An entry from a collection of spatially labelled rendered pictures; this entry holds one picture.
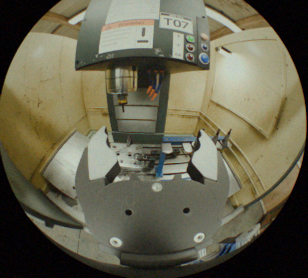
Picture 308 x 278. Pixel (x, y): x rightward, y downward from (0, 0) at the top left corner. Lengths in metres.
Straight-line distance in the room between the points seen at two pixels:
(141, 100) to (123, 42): 0.71
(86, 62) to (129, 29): 0.16
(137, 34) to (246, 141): 1.01
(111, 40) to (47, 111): 1.10
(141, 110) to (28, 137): 1.30
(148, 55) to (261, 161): 0.97
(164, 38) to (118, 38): 0.13
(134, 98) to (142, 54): 0.70
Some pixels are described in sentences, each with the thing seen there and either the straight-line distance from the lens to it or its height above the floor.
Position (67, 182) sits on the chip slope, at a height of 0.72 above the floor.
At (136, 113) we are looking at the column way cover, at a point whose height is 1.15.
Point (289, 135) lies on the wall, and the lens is 0.86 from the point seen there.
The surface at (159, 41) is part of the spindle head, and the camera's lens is 0.27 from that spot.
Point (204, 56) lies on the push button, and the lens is 0.30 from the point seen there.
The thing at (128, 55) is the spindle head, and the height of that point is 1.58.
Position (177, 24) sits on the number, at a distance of 0.32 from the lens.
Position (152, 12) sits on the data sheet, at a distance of 0.34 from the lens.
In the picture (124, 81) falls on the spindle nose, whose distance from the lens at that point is 0.40.
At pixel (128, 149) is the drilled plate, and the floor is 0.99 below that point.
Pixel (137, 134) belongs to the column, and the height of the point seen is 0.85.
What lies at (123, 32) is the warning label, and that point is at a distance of 0.30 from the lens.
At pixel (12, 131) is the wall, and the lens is 1.15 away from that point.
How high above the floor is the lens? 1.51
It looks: 29 degrees down
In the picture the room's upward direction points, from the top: 3 degrees clockwise
